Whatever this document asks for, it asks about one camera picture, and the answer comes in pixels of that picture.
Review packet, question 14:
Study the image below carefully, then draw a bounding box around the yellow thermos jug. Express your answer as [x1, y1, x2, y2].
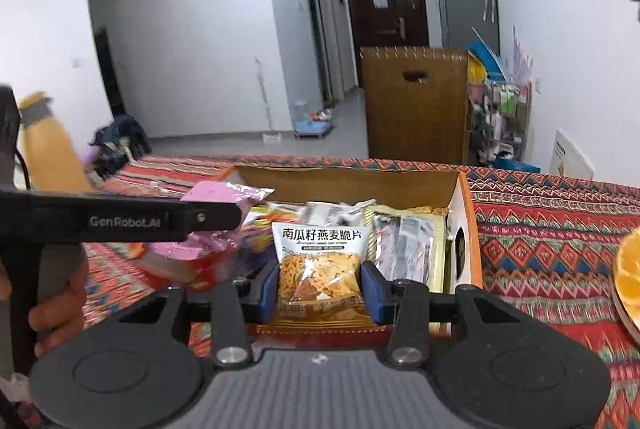
[17, 91, 93, 194]

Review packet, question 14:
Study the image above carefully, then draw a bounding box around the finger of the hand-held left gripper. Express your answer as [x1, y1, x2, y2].
[170, 201, 242, 236]

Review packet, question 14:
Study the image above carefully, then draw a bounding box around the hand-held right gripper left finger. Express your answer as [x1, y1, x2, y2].
[120, 261, 281, 367]

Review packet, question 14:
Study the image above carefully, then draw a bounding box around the pink snack packet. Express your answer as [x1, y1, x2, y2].
[142, 180, 276, 275]

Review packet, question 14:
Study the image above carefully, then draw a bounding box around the white orange crisps packet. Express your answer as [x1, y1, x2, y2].
[257, 220, 393, 334]

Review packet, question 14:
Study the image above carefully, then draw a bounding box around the blue pet bowl tray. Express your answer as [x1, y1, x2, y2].
[292, 100, 335, 140]

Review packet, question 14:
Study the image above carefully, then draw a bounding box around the white broomstick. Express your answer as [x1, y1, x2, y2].
[255, 56, 282, 142]

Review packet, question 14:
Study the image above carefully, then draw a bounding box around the dark backpack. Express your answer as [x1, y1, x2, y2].
[90, 115, 152, 180]

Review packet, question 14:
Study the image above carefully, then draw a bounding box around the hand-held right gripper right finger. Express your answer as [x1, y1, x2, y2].
[360, 260, 556, 369]

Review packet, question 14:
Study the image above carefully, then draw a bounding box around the orange cardboard box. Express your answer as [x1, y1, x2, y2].
[212, 165, 483, 340]

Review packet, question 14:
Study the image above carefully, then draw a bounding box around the purple paper decoration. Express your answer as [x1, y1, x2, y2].
[510, 25, 536, 82]

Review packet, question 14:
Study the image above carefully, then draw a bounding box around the blue plastic sheet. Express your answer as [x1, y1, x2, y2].
[465, 28, 503, 82]

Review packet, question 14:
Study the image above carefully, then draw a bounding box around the cluttered storage rack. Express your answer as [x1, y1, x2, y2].
[467, 79, 532, 166]

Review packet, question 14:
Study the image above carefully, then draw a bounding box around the wooden chair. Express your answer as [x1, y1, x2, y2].
[360, 47, 470, 166]

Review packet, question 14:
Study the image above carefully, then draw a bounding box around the plate of fruit peels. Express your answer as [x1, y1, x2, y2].
[612, 229, 640, 305]

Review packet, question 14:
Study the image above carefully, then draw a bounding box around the white flat board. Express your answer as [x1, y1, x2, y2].
[548, 129, 595, 182]

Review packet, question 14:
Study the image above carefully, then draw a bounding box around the wooden plate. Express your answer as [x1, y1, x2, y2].
[611, 279, 640, 342]

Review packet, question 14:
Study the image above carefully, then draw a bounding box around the patterned red tablecloth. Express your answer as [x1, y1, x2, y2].
[0, 154, 640, 429]

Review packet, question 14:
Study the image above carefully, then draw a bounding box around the dark brown door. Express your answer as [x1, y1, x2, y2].
[342, 0, 430, 87]

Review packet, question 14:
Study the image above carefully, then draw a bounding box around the person's left hand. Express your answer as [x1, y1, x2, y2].
[29, 253, 91, 358]

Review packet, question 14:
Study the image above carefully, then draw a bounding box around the pile of snack packets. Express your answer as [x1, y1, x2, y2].
[190, 199, 448, 340]

